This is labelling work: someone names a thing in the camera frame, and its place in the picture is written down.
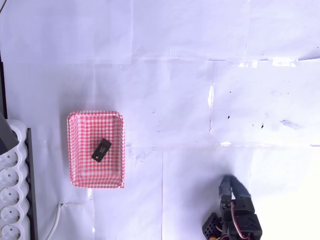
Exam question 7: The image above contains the black vertical bar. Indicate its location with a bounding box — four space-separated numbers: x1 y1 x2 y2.
0 51 8 120

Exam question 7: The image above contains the red white servo wire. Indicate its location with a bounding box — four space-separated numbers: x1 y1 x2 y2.
216 201 251 240

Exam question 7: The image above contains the red checkered paper tray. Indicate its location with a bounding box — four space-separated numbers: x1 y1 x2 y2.
66 110 126 190

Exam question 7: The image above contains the white power strip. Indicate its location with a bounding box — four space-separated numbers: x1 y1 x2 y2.
0 119 31 240

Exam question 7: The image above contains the dark grey plug adapter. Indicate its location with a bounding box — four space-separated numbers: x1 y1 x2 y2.
0 109 20 156

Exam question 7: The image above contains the white power cable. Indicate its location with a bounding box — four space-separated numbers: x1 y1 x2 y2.
45 202 64 240

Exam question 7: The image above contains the black edge strip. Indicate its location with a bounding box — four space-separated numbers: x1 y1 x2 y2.
24 127 39 240

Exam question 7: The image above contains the black plastic block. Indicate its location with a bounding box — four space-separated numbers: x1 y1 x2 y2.
91 138 113 164

